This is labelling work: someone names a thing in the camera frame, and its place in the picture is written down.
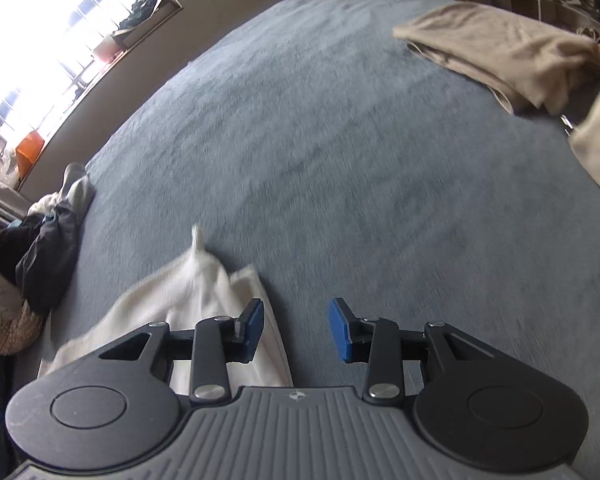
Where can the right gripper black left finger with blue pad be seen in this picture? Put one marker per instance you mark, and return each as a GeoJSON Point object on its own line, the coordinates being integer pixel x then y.
{"type": "Point", "coordinates": [119, 403]}

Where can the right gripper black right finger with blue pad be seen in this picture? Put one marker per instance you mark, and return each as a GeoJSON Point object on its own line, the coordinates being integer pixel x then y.
{"type": "Point", "coordinates": [468, 400]}

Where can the white sweatshirt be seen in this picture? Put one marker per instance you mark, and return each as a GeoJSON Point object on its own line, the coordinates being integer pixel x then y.
{"type": "Point", "coordinates": [186, 290]}

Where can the dark clothes pile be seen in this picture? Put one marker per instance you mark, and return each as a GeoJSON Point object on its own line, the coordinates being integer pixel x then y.
{"type": "Point", "coordinates": [39, 254]}

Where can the woven beige basket bag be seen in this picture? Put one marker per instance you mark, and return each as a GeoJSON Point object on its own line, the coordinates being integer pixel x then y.
{"type": "Point", "coordinates": [19, 331]}

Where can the orange bag on sill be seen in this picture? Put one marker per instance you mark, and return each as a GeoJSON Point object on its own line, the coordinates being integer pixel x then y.
{"type": "Point", "coordinates": [27, 152]}

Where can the grey-blue fleece bed blanket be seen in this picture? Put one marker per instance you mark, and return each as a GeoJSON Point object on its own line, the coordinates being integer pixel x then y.
{"type": "Point", "coordinates": [313, 145]}

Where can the beige folded garment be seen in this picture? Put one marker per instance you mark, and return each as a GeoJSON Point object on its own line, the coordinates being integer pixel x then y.
{"type": "Point", "coordinates": [523, 62]}

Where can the bright window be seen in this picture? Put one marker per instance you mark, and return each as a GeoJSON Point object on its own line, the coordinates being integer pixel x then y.
{"type": "Point", "coordinates": [52, 52]}

